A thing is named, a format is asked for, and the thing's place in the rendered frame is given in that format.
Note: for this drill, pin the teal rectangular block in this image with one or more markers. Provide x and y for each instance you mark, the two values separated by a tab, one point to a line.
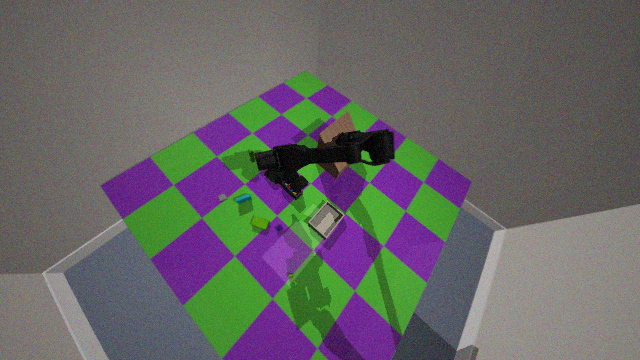
243	198

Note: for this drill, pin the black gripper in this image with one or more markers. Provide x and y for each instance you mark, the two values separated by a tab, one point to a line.
297	183

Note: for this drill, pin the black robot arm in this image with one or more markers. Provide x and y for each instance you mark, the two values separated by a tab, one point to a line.
291	158

